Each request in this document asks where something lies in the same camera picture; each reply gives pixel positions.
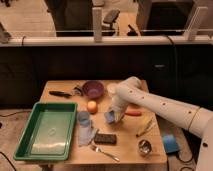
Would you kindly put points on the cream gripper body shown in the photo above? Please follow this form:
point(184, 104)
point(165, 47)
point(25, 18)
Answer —
point(119, 116)

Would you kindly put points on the blue sponge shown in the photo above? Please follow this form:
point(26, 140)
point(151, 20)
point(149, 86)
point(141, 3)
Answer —
point(110, 117)

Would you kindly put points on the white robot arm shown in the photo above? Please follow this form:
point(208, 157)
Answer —
point(195, 119)

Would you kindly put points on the green plastic tray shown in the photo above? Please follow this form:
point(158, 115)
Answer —
point(48, 132)

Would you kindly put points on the orange carrot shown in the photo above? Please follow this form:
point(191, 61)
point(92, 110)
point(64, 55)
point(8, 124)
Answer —
point(133, 113)

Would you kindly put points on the orange round fruit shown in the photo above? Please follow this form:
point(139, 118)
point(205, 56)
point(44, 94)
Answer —
point(92, 107)

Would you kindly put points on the white plastic container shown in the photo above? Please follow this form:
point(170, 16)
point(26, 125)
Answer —
point(111, 89)

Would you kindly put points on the wooden table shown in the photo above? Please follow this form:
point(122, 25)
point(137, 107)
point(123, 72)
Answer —
point(126, 148)

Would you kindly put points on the blue plastic cup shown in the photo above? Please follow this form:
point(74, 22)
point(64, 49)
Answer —
point(83, 118)

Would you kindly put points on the purple bowl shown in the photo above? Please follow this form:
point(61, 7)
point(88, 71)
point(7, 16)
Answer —
point(93, 89)

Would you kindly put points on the blue-grey cloth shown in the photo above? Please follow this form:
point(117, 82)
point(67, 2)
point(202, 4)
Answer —
point(86, 135)

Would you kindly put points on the silver metal measuring cup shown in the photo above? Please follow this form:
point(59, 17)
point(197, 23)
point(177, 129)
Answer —
point(145, 148)

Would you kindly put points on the small metal clip object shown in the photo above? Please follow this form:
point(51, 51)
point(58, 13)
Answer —
point(78, 90)

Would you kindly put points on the black office chair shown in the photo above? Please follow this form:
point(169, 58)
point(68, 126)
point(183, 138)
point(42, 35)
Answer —
point(110, 19)

